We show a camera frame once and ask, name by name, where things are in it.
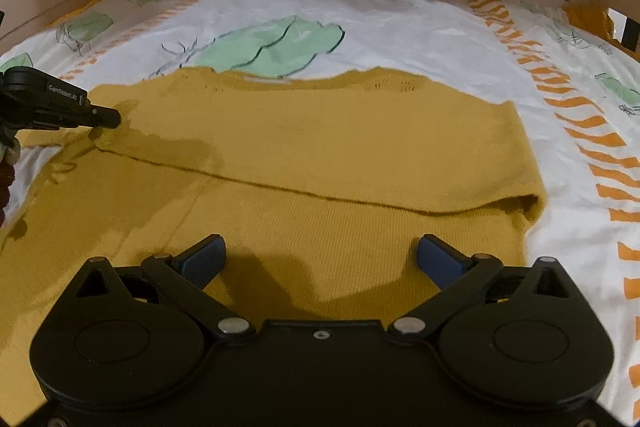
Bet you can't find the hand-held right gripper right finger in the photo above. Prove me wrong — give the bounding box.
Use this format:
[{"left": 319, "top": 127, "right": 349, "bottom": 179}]
[{"left": 389, "top": 233, "right": 576, "bottom": 339}]

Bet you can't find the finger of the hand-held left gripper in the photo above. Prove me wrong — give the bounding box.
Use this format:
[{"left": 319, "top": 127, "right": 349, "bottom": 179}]
[{"left": 88, "top": 105, "right": 122, "bottom": 130}]

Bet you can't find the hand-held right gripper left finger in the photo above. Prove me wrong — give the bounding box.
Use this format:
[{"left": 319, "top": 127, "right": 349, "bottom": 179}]
[{"left": 72, "top": 233, "right": 252, "bottom": 339}]

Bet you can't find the mustard yellow knit sweater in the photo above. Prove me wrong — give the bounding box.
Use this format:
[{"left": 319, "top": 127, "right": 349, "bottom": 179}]
[{"left": 0, "top": 68, "right": 547, "bottom": 419}]

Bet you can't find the white leaf-print bedsheet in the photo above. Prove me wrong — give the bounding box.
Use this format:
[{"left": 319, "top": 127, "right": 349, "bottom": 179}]
[{"left": 0, "top": 0, "right": 640, "bottom": 410}]

